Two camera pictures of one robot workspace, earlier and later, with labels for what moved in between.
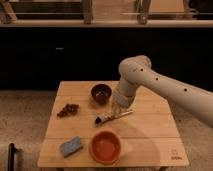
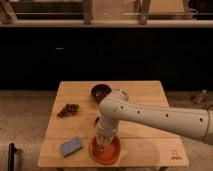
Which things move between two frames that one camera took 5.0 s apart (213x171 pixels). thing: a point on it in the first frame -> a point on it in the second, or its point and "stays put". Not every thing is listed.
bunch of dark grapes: (68, 110) stays put
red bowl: (105, 147) stays put
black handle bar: (11, 156) stays put
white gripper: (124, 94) -> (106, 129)
